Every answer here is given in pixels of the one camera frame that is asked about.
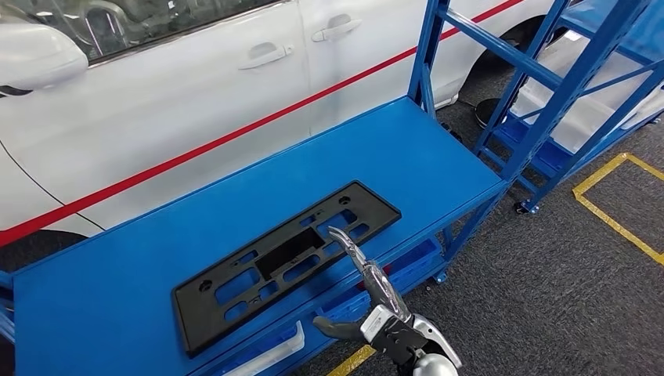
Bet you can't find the yellow floor tape square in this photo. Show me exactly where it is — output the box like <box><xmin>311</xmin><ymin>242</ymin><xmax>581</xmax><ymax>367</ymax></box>
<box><xmin>325</xmin><ymin>344</ymin><xmax>377</xmax><ymax>376</ymax></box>

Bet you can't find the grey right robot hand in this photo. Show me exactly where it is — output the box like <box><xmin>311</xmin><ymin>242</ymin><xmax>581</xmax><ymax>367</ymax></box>
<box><xmin>312</xmin><ymin>226</ymin><xmax>412</xmax><ymax>342</ymax></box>

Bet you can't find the white plastic crate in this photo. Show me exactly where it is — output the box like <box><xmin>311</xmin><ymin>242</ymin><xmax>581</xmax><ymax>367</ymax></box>
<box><xmin>222</xmin><ymin>320</ymin><xmax>306</xmax><ymax>376</ymax></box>
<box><xmin>511</xmin><ymin>31</ymin><xmax>649</xmax><ymax>154</ymax></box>
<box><xmin>619</xmin><ymin>78</ymin><xmax>664</xmax><ymax>131</ymax></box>

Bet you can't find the blue metal shelf rack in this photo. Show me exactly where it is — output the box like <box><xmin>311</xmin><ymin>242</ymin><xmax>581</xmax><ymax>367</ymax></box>
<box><xmin>0</xmin><ymin>0</ymin><xmax>652</xmax><ymax>376</ymax></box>

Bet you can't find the white car side mirror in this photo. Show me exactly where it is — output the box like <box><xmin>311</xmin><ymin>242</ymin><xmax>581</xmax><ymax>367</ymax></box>
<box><xmin>0</xmin><ymin>23</ymin><xmax>89</xmax><ymax>92</ymax></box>

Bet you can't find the black plastic license plate frame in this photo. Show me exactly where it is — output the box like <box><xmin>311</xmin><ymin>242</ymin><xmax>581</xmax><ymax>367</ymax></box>
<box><xmin>171</xmin><ymin>179</ymin><xmax>403</xmax><ymax>359</ymax></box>

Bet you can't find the blue plastic crate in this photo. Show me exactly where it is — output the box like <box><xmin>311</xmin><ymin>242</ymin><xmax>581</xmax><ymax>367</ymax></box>
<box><xmin>220</xmin><ymin>324</ymin><xmax>302</xmax><ymax>376</ymax></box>
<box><xmin>315</xmin><ymin>237</ymin><xmax>443</xmax><ymax>325</ymax></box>

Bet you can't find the white car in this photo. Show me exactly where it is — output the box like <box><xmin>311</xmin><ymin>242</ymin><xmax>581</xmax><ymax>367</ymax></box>
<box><xmin>0</xmin><ymin>0</ymin><xmax>577</xmax><ymax>273</ymax></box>

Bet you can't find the blue metal rack with casters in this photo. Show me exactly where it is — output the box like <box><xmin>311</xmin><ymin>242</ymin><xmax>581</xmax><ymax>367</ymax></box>
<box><xmin>473</xmin><ymin>0</ymin><xmax>664</xmax><ymax>215</ymax></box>

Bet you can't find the red barrier belt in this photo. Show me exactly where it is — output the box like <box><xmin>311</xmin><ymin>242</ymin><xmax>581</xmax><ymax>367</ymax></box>
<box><xmin>0</xmin><ymin>0</ymin><xmax>525</xmax><ymax>249</ymax></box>

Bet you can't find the black round stanchion base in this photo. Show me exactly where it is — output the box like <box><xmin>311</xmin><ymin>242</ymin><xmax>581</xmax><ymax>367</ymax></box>
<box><xmin>475</xmin><ymin>97</ymin><xmax>514</xmax><ymax>130</ymax></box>

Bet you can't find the white car door handle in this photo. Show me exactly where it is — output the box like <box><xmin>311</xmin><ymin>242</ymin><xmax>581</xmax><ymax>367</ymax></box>
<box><xmin>311</xmin><ymin>13</ymin><xmax>363</xmax><ymax>44</ymax></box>
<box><xmin>237</xmin><ymin>42</ymin><xmax>295</xmax><ymax>71</ymax></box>

